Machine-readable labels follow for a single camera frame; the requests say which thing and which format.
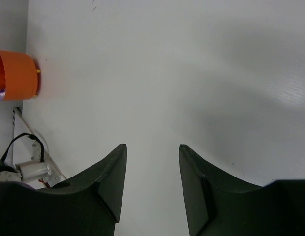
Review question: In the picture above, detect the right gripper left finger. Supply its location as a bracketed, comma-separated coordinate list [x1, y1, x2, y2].
[0, 144, 127, 236]

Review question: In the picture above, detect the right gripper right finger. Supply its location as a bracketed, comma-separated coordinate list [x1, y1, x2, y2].
[179, 145, 305, 236]

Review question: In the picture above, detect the orange divided container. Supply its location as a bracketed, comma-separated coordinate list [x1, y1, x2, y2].
[0, 50, 41, 101]

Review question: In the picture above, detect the left arm black base cable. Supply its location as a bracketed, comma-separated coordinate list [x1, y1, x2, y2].
[0, 132, 45, 164]

